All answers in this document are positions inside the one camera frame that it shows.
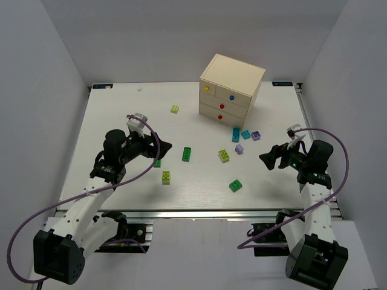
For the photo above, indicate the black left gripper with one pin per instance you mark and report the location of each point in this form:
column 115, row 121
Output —
column 152, row 146

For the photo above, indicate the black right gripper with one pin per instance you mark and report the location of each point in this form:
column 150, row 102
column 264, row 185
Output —
column 281, row 157

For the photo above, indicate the yellow-green lego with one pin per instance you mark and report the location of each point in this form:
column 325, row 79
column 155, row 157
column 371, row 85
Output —
column 166, row 178
column 174, row 109
column 224, row 156

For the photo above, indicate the cream wooden drawer cabinet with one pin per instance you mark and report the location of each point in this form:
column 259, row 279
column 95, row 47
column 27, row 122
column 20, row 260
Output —
column 228, row 89

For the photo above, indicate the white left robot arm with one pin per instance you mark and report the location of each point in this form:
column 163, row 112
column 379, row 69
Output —
column 60, row 253

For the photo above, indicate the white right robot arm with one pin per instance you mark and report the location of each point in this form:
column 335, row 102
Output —
column 316, row 259

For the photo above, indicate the green square lego left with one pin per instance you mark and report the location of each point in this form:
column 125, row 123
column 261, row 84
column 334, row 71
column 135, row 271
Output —
column 157, row 163

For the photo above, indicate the dark green long lego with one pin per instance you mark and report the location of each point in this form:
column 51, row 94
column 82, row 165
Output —
column 186, row 154

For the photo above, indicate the purple lego right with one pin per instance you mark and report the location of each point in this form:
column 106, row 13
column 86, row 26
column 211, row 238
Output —
column 255, row 135

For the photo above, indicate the lilac lego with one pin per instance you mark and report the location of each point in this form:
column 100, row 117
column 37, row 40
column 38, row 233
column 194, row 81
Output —
column 239, row 149

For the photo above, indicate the teal small lego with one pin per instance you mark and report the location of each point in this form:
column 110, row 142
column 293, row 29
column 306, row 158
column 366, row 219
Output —
column 245, row 134

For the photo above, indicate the green lego near front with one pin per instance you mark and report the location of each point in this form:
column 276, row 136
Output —
column 235, row 185

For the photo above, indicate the teal long lego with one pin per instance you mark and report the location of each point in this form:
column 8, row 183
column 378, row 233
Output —
column 236, row 134

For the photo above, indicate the right blue table label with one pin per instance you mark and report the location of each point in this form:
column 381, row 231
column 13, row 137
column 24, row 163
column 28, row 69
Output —
column 280, row 84

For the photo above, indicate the blue table label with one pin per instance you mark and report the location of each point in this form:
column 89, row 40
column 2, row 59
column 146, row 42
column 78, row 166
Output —
column 280, row 84
column 102, row 86

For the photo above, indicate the left blue table label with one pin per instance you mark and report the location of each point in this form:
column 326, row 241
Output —
column 102, row 86

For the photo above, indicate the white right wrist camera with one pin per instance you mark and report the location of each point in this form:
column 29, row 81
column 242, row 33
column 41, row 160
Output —
column 295, row 137

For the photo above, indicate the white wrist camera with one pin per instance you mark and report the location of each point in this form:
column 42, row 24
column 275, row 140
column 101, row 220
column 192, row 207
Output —
column 136, row 124
column 295, row 137

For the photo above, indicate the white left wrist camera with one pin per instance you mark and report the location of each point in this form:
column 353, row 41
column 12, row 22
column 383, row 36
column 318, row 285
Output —
column 136, row 124

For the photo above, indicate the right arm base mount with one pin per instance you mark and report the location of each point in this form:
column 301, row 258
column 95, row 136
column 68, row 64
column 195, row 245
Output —
column 275, row 237

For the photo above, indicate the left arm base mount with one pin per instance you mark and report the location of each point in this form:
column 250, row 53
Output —
column 135, row 235

